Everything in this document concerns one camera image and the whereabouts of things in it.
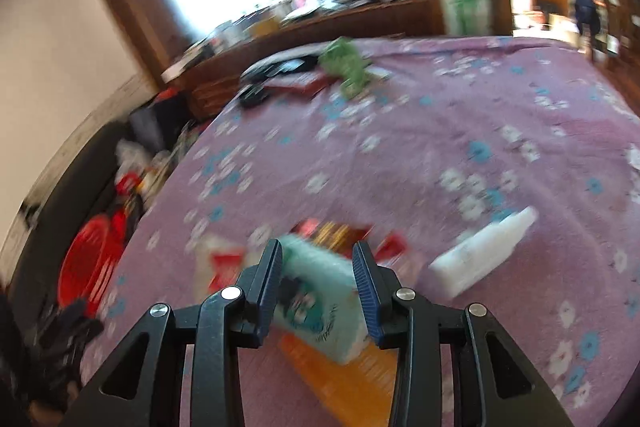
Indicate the red plastic basket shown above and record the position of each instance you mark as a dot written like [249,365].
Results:
[87,262]

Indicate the orange box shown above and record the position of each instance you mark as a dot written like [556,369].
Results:
[345,387]

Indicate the black sofa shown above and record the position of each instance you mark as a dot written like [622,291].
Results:
[65,187]

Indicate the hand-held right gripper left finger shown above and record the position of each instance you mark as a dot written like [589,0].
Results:
[270,287]

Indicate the red flat case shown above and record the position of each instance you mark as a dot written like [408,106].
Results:
[307,84]

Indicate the torn red carton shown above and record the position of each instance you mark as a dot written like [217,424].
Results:
[227,267]

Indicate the black pouch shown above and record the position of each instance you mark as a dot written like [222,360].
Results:
[280,68]

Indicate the wooden counter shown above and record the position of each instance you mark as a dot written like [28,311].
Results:
[350,19]

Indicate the white spray bottle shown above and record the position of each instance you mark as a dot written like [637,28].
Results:
[480,252]

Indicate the wooden stair railing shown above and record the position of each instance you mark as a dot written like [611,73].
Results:
[617,7]

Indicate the clear plastic bag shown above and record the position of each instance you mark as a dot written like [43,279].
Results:
[131,152]

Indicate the green crumpled cloth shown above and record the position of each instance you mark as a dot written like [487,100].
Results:
[350,64]

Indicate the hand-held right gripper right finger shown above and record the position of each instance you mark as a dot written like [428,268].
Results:
[367,302]

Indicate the dark blue jacket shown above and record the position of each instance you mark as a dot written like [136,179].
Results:
[585,7]

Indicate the small black device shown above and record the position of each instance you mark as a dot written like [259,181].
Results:
[252,98]

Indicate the mint green tissue pack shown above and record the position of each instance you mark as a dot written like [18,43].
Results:
[320,297]

